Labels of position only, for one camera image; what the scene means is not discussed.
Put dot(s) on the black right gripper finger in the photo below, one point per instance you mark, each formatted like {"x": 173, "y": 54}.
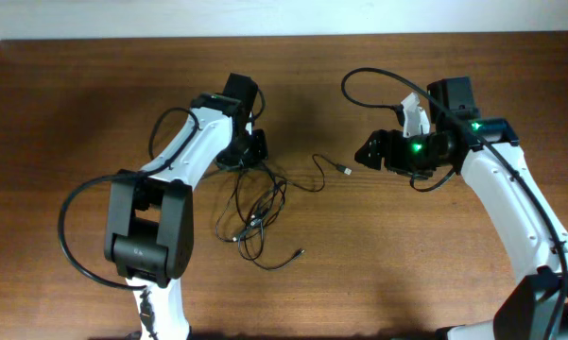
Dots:
{"x": 371, "y": 154}
{"x": 379, "y": 137}

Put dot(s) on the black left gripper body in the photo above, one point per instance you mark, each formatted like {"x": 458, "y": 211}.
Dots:
{"x": 253, "y": 147}

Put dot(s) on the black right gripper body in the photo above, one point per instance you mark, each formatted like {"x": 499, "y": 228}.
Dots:
{"x": 418, "y": 155}

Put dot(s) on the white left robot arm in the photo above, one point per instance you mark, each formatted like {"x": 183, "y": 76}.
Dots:
{"x": 150, "y": 229}

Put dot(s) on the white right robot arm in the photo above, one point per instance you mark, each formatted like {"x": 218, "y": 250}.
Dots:
{"x": 487, "y": 155}

